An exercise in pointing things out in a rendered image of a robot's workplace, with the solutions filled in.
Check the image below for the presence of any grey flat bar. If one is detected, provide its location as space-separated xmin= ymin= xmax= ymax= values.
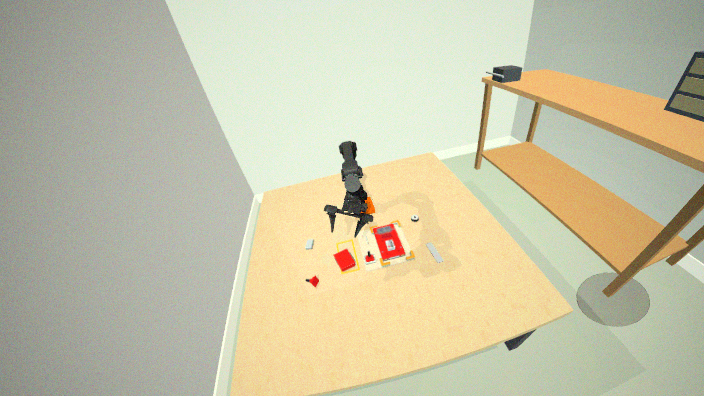
xmin=426 ymin=242 xmax=444 ymax=263

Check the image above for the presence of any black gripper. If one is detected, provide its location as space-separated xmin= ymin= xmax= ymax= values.
xmin=324 ymin=194 xmax=373 ymax=238

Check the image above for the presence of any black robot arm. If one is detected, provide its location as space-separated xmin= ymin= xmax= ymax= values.
xmin=338 ymin=141 xmax=368 ymax=215

